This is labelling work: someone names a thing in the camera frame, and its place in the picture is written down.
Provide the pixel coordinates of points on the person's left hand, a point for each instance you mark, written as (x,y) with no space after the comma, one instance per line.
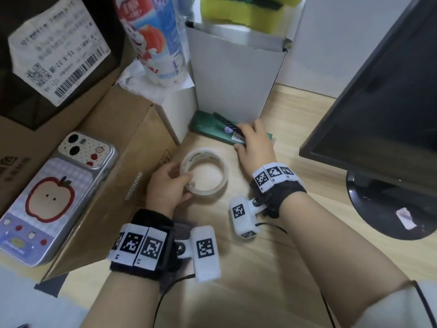
(164,192)

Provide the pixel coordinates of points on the person's right hand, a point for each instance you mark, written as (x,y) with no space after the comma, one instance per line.
(259,148)

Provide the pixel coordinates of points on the person's right thumb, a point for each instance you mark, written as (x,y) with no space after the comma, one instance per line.
(241,152)

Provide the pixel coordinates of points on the person's left thumb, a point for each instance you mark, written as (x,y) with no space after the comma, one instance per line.
(184,195)

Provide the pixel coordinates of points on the black utility knife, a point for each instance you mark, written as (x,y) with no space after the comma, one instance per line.
(225,123)

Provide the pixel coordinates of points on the clear tape roll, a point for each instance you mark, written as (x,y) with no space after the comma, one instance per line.
(218,181)

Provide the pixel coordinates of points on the person's left forearm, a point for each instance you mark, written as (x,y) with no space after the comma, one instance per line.
(123,300)

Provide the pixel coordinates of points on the person's right forearm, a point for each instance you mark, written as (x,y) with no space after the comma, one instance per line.
(334,266)

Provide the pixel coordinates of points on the dark green flat box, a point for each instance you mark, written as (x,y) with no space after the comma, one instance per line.
(205,128)

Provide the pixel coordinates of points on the black wristband with marker tags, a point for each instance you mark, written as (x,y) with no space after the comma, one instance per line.
(276,187)
(143,247)

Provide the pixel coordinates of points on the white dotted paper strip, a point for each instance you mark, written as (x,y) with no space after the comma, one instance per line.
(133,186)

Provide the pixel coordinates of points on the tall white open carton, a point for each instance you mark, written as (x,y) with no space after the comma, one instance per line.
(232,78)

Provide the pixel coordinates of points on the small white box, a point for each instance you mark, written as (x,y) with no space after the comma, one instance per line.
(177,112)

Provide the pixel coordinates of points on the crumpled white plastic wrap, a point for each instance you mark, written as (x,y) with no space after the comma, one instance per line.
(143,87)

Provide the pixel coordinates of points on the phone with apple case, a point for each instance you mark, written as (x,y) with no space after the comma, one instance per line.
(54,201)

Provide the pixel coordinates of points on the yellow and green sponge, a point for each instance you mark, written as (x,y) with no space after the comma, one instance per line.
(239,11)

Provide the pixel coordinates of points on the cartoon print plastic packet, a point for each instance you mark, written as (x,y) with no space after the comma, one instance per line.
(157,37)

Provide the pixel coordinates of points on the black round monitor stand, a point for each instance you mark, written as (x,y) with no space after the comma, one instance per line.
(379,208)

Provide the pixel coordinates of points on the black monitor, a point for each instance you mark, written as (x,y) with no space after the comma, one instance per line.
(389,109)

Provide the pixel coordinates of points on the brown cardboard box with print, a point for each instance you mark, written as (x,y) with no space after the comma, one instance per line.
(20,157)

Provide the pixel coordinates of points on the white sticker scrap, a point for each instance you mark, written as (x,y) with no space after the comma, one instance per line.
(405,218)

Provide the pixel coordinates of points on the black plastic bag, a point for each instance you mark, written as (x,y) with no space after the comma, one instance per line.
(13,95)

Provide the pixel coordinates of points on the white shipping label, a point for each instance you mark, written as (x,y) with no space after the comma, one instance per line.
(51,47)

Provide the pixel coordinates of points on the white sleeve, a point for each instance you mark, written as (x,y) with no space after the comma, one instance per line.
(403,307)

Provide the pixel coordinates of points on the white wrist camera with marker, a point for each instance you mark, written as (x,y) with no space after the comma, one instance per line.
(205,252)
(242,216)

